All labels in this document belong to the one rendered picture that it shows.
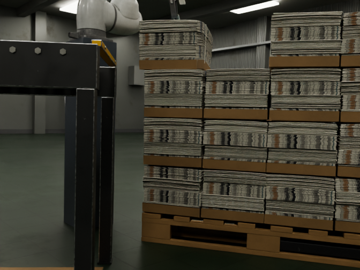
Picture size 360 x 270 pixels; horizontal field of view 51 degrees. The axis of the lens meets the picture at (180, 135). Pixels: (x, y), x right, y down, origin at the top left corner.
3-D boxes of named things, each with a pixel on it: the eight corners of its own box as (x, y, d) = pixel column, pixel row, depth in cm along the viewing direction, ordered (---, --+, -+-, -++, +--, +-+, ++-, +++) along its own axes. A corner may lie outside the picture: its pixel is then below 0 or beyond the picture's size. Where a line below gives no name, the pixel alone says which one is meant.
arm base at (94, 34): (61, 40, 205) (61, 30, 205) (97, 46, 220) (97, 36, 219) (76, 36, 191) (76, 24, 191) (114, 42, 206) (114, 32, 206)
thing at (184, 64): (149, 68, 198) (149, 60, 197) (204, 68, 191) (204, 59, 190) (139, 69, 183) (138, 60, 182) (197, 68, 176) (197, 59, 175)
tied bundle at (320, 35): (270, 77, 201) (272, 33, 200) (330, 77, 194) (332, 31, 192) (268, 68, 165) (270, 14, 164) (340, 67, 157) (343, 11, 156)
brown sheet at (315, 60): (271, 75, 201) (271, 67, 201) (329, 75, 194) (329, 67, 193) (268, 66, 165) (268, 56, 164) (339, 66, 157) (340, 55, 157)
